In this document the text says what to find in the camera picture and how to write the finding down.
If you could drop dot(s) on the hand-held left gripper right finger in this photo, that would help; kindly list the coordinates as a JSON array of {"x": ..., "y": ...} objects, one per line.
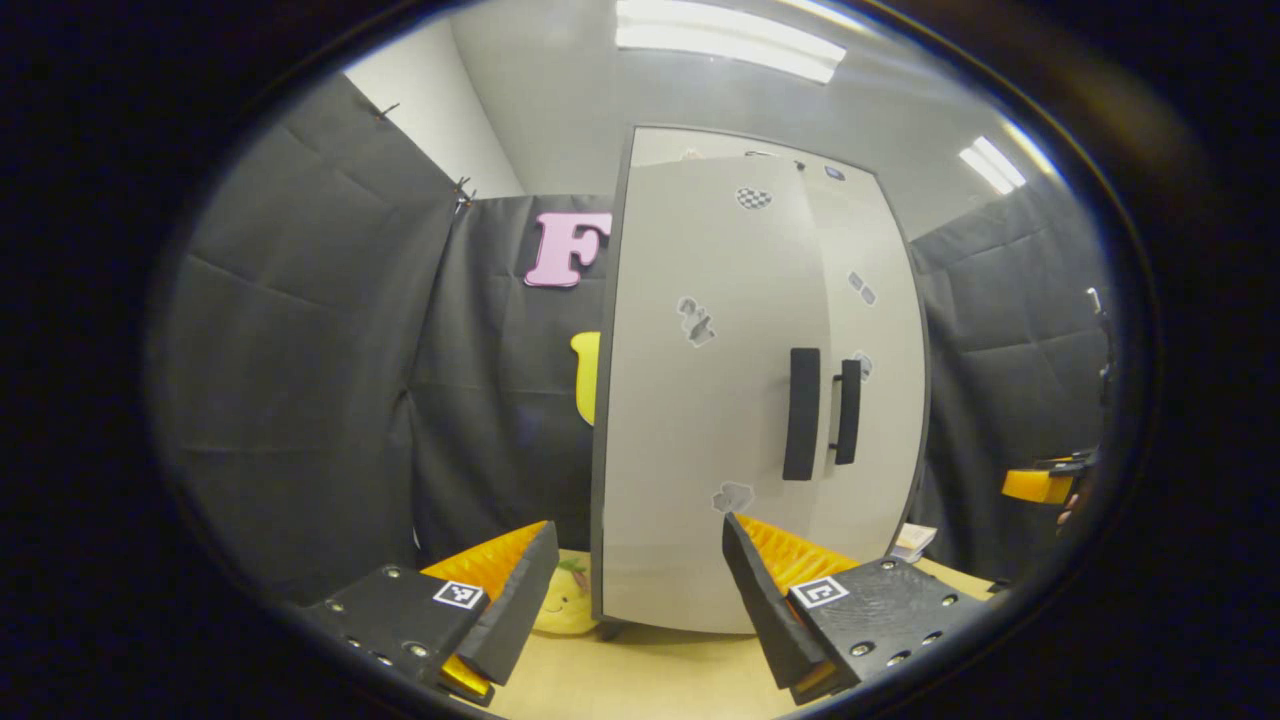
[{"x": 765, "y": 610}]

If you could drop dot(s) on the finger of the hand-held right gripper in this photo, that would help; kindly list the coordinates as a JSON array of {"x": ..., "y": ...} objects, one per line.
[{"x": 1035, "y": 487}]

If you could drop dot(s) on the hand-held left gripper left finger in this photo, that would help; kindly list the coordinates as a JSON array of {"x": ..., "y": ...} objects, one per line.
[{"x": 515, "y": 610}]

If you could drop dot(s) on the white and grey shoe cabinet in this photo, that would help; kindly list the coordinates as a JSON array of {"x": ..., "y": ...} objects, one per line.
[{"x": 680, "y": 145}]

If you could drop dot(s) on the yellow plush toy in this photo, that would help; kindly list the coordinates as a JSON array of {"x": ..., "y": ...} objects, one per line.
[{"x": 565, "y": 605}]

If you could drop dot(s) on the black stand with microphone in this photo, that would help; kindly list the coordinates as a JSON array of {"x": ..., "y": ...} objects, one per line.
[{"x": 1100, "y": 340}]

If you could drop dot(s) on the white flat box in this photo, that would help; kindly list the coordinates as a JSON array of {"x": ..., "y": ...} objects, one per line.
[{"x": 915, "y": 542}]

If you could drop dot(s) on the small ceiling light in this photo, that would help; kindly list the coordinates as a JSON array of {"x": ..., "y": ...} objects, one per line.
[{"x": 992, "y": 165}]

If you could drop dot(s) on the black backdrop cloth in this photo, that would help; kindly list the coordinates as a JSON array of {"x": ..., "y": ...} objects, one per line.
[{"x": 300, "y": 380}]

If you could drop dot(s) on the long ceiling light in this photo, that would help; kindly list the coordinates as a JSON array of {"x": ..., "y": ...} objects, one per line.
[{"x": 730, "y": 40}]

